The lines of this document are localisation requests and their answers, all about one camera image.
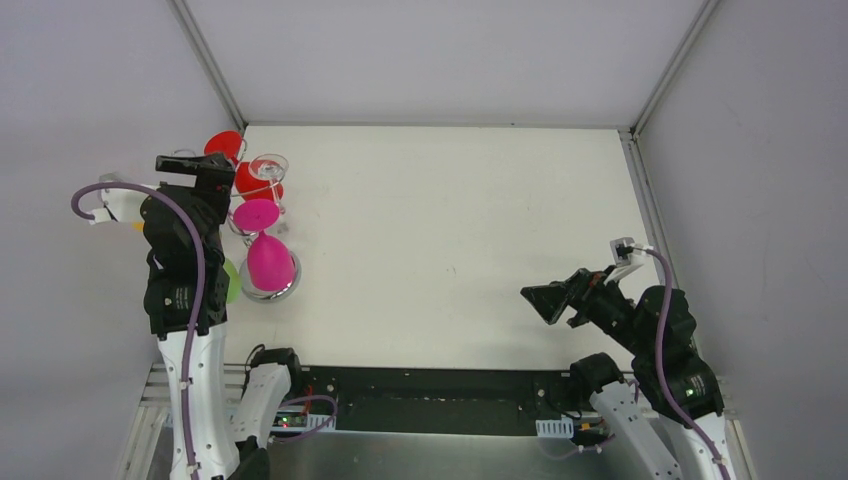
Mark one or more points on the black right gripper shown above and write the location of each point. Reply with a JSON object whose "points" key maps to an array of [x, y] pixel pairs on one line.
{"points": [[582, 295]]}

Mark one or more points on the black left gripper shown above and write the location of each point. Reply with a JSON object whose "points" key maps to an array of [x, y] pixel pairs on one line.
{"points": [[195, 164]]}

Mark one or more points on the magenta plastic wine glass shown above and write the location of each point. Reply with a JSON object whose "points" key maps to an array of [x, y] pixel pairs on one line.
{"points": [[270, 265]]}

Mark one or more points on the chrome wine glass rack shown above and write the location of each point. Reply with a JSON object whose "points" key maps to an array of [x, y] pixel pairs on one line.
{"points": [[277, 230]]}

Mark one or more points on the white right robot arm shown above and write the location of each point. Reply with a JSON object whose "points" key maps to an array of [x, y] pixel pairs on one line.
{"points": [[678, 384]]}

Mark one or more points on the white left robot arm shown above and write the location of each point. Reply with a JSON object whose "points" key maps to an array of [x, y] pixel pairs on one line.
{"points": [[185, 300]]}

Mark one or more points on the red plastic wine glass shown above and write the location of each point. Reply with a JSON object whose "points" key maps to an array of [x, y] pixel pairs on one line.
{"points": [[234, 147]]}

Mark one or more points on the clear wine glass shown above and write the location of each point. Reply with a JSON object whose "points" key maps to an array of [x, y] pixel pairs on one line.
{"points": [[270, 171]]}

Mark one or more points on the green plastic wine glass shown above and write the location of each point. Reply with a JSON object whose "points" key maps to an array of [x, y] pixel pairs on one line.
{"points": [[234, 281]]}

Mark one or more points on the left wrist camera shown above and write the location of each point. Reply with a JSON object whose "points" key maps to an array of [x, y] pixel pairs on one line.
{"points": [[118, 205]]}

